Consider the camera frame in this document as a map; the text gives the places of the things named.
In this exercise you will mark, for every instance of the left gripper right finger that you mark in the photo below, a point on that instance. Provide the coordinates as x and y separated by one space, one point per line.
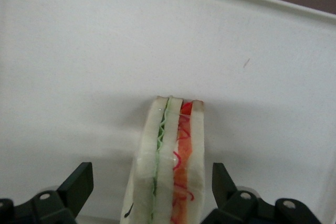
231 203

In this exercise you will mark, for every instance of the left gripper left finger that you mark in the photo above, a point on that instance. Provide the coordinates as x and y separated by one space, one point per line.
71 195

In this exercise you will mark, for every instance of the layered toy sandwich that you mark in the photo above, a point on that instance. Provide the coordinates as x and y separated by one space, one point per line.
164 171

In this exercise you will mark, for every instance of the cream plastic tray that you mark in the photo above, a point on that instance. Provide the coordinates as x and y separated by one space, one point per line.
105 51

